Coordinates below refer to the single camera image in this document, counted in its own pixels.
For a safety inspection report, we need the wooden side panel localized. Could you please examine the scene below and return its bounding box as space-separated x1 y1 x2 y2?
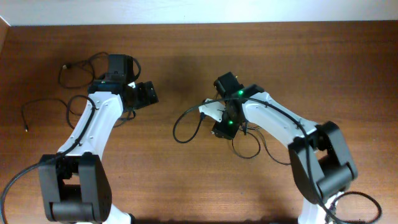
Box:
0 16 10 52

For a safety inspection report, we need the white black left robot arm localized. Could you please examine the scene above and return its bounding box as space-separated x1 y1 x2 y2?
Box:
39 54 158 223

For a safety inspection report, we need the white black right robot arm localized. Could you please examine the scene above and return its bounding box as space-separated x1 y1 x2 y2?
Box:
202 72 358 223

